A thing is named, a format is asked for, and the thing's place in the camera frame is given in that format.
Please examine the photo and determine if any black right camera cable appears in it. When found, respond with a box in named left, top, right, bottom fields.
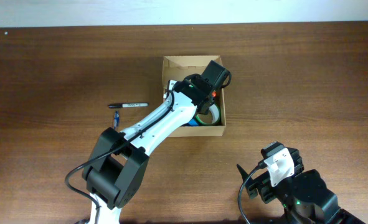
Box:
left=237, top=160, right=268, bottom=224

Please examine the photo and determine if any blue ballpoint pen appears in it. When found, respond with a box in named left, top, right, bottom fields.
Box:
left=113, top=110, right=120, bottom=131

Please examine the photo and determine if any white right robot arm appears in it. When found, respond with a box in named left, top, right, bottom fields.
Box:
left=237, top=142, right=362, bottom=224

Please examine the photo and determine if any green tape roll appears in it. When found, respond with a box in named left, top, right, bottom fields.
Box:
left=195, top=105, right=221, bottom=126

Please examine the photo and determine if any blue plastic case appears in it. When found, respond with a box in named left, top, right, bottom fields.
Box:
left=186, top=119, right=199, bottom=126

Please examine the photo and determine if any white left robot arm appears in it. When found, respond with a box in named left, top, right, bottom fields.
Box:
left=82, top=61, right=232, bottom=223

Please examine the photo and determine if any brown cardboard box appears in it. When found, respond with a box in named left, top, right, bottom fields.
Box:
left=161, top=55, right=226, bottom=137

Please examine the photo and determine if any black marker pen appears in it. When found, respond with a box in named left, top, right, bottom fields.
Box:
left=108, top=103, right=148, bottom=109

